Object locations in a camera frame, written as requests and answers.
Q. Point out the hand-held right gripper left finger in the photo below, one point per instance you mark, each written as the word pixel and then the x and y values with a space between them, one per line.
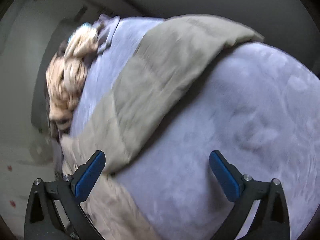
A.
pixel 90 175

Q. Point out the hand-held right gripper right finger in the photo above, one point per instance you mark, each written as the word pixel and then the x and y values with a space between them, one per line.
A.
pixel 225 177

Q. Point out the beige puffer jacket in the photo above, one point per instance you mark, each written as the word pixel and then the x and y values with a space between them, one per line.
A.
pixel 150 80

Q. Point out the lavender plush blanket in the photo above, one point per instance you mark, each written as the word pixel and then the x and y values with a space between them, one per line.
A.
pixel 237 130

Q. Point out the cream striped garment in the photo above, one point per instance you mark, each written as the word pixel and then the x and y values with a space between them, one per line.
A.
pixel 65 80

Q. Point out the grey purple cloth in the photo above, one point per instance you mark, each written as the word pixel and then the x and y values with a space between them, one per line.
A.
pixel 107 35

